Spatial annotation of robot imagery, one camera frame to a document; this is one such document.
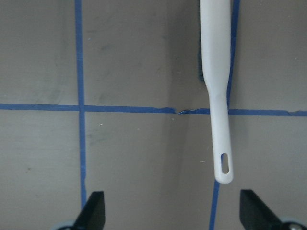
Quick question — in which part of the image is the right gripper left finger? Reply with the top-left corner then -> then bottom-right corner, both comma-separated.
72,191 -> 106,230

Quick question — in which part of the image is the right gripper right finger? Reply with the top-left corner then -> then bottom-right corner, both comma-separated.
240,189 -> 283,230

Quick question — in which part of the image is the beige hand brush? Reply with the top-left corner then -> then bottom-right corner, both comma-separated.
200,0 -> 234,184

